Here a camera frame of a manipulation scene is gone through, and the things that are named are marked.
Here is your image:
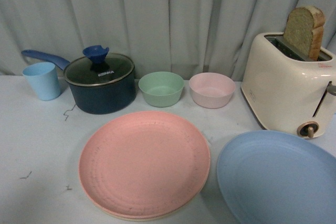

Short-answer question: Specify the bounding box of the pink plastic plate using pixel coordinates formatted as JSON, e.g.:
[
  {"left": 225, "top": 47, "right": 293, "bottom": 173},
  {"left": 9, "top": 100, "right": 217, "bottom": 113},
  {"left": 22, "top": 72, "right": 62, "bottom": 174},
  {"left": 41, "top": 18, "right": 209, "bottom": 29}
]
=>
[{"left": 78, "top": 111, "right": 211, "bottom": 216}]

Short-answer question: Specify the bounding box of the blue plastic plate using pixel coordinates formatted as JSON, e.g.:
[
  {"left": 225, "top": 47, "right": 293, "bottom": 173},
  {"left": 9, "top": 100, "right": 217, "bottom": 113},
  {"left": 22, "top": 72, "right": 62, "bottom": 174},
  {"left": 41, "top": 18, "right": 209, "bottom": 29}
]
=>
[{"left": 217, "top": 131, "right": 335, "bottom": 223}]

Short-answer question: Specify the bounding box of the green plastic bowl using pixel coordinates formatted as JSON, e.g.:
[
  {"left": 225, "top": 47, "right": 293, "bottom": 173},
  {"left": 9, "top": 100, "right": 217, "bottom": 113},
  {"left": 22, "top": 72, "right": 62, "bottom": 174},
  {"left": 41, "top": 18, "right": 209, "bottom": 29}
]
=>
[{"left": 138, "top": 71, "right": 184, "bottom": 108}]

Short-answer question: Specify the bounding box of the pink plastic bowl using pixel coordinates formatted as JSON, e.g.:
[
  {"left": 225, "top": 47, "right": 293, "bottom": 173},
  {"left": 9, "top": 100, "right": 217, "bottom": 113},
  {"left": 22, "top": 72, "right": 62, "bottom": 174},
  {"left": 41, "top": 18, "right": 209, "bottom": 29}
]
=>
[{"left": 189, "top": 72, "right": 236, "bottom": 109}]

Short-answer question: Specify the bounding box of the dark blue saucepan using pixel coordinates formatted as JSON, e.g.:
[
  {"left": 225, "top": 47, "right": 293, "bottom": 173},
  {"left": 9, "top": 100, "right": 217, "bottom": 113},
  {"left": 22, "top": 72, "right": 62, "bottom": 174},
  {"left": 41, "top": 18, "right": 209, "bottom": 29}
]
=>
[{"left": 22, "top": 49, "right": 136, "bottom": 114}]

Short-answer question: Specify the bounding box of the grey curtain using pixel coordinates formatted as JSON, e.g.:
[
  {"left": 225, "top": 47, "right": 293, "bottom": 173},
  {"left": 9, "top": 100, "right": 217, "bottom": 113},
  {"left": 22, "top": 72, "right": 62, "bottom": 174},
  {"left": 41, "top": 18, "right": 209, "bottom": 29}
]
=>
[{"left": 1, "top": 0, "right": 335, "bottom": 81}]

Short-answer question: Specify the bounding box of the glass pot lid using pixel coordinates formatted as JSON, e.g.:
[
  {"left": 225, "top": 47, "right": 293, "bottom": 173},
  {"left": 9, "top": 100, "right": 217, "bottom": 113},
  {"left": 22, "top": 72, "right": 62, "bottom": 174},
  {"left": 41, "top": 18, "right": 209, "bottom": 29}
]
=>
[{"left": 65, "top": 45, "right": 134, "bottom": 87}]

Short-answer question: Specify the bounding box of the cream toaster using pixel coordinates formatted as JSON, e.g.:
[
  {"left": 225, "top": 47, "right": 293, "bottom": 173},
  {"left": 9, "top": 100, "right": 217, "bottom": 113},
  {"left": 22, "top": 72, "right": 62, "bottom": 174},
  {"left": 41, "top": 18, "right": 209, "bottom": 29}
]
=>
[{"left": 241, "top": 33, "right": 335, "bottom": 138}]

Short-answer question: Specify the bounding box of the light blue cup left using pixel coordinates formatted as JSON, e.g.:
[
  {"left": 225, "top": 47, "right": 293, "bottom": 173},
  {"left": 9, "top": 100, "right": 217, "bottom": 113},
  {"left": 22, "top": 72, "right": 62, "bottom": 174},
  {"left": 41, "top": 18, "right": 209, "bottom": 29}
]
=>
[{"left": 23, "top": 62, "right": 61, "bottom": 101}]

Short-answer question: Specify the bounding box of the bread slice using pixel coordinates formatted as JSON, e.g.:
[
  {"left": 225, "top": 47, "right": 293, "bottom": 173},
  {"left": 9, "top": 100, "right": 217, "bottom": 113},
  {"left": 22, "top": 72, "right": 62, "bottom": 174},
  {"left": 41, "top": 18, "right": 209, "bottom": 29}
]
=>
[{"left": 283, "top": 5, "right": 325, "bottom": 61}]

